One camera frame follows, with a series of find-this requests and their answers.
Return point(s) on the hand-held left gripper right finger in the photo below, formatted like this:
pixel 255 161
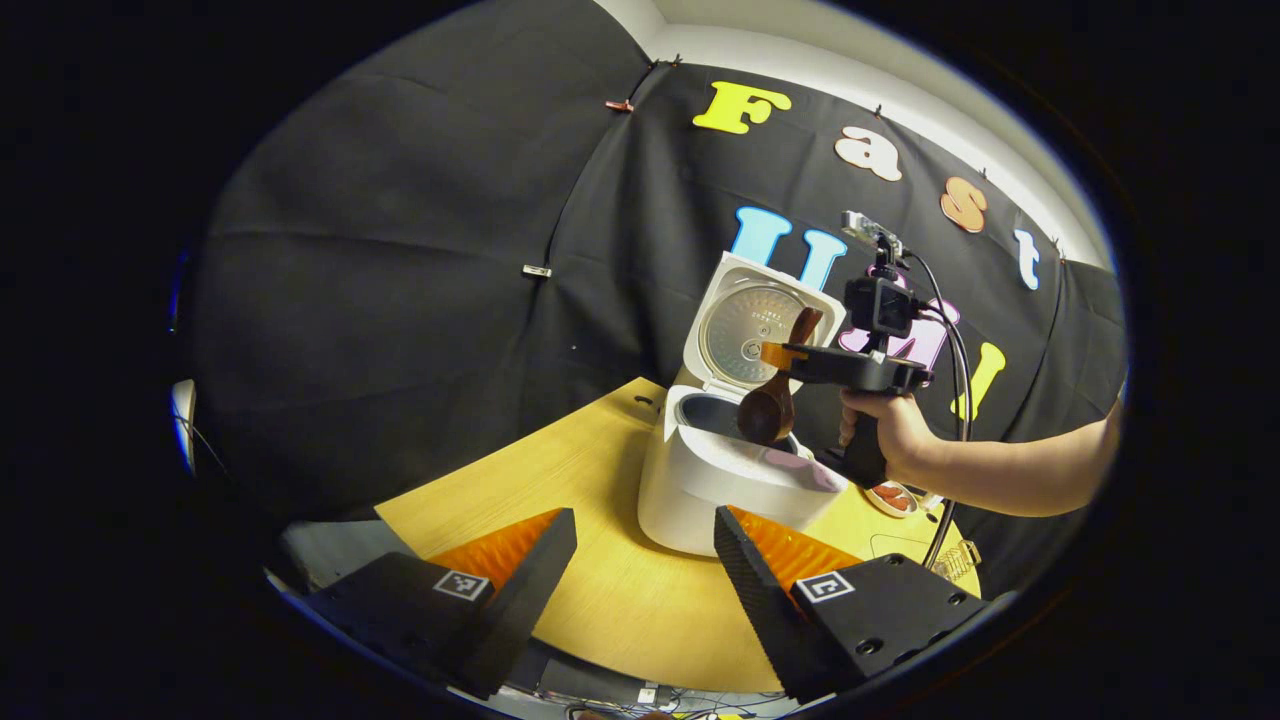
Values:
pixel 770 610

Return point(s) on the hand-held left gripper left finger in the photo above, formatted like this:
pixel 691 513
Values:
pixel 520 610

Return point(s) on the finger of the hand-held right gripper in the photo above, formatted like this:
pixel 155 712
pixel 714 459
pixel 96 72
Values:
pixel 775 354

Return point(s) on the brown wooden spoon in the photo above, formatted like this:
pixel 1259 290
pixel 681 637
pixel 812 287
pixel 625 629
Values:
pixel 765 415

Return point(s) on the white rice cooker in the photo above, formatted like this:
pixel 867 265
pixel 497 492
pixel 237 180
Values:
pixel 700 490

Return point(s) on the brown meat slice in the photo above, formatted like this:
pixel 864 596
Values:
pixel 897 497

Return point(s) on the white round plate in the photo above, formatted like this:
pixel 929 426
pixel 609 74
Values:
pixel 885 505

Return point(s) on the black backdrop cloth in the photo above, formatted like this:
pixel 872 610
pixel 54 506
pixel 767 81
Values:
pixel 400 300

